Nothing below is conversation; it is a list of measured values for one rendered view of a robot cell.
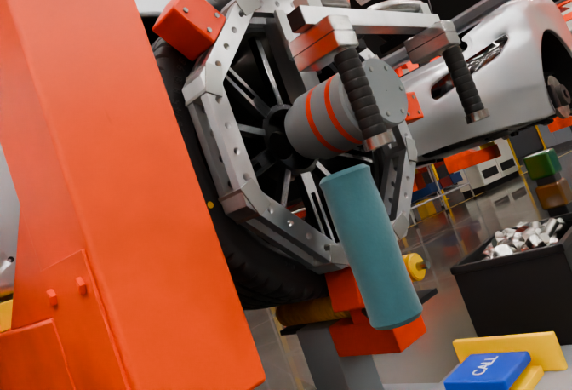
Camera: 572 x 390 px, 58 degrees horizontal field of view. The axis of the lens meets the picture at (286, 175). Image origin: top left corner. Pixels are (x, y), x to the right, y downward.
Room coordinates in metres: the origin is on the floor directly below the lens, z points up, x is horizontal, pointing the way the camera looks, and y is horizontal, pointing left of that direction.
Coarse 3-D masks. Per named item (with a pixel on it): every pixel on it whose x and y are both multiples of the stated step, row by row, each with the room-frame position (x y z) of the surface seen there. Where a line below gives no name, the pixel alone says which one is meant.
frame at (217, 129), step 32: (256, 0) 0.95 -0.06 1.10; (288, 0) 1.02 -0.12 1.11; (224, 32) 0.88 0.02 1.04; (224, 64) 0.86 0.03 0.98; (192, 96) 0.85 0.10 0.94; (224, 96) 0.85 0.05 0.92; (224, 128) 0.83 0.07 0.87; (224, 160) 0.83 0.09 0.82; (416, 160) 1.19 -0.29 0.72; (224, 192) 0.85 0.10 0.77; (256, 192) 0.84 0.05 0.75; (384, 192) 1.15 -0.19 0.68; (256, 224) 0.88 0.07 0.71; (288, 224) 0.89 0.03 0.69; (320, 256) 0.91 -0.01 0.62
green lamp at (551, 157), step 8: (536, 152) 0.84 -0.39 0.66; (544, 152) 0.81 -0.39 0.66; (552, 152) 0.82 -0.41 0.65; (528, 160) 0.83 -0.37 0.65; (536, 160) 0.82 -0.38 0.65; (544, 160) 0.81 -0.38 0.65; (552, 160) 0.81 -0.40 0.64; (528, 168) 0.83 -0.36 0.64; (536, 168) 0.82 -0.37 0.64; (544, 168) 0.82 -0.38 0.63; (552, 168) 0.81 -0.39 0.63; (560, 168) 0.83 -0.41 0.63; (536, 176) 0.83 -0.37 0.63; (544, 176) 0.82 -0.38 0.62
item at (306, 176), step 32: (256, 32) 1.07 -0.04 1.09; (256, 64) 1.10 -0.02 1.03; (256, 96) 1.04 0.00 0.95; (288, 96) 1.32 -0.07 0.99; (256, 128) 1.02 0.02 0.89; (256, 160) 1.00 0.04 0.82; (288, 160) 1.12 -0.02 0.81; (320, 160) 1.36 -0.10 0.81; (352, 160) 1.22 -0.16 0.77; (288, 192) 1.04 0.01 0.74; (320, 192) 1.35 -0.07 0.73; (320, 224) 1.08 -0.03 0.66
